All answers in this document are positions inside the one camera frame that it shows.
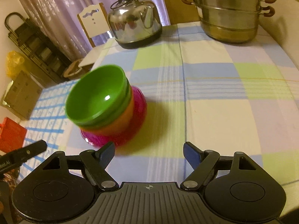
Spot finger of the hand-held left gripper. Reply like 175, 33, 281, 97
0, 140, 47, 166

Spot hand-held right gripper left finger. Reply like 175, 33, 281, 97
42, 141, 117, 191

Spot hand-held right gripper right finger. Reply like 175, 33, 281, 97
180, 141, 257, 191

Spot orange plastic bowl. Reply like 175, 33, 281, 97
79, 93, 135, 134

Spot green plastic bowl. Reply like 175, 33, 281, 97
75, 82, 132, 128
65, 65, 128, 125

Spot red box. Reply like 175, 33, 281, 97
0, 117, 28, 153

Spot blue white checked cloth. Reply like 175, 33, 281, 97
17, 79, 81, 182

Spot brown cardboard box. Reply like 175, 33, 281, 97
1, 71, 43, 120

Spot pastel checked tablecloth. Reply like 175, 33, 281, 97
63, 22, 299, 187

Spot yellow plastic bag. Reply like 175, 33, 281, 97
6, 51, 25, 78

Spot round wicker basket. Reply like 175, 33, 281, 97
64, 60, 83, 78

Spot dark storage rack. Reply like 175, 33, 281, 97
5, 12, 73, 83

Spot white wooden chair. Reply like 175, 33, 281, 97
77, 3, 112, 69

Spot stainless steel kettle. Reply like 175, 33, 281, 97
107, 0, 163, 49

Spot sheer lilac curtain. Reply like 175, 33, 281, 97
12, 0, 171, 61

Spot stainless steel steamer pot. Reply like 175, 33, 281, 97
177, 0, 277, 44

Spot wooden door panel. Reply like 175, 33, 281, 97
159, 0, 202, 26

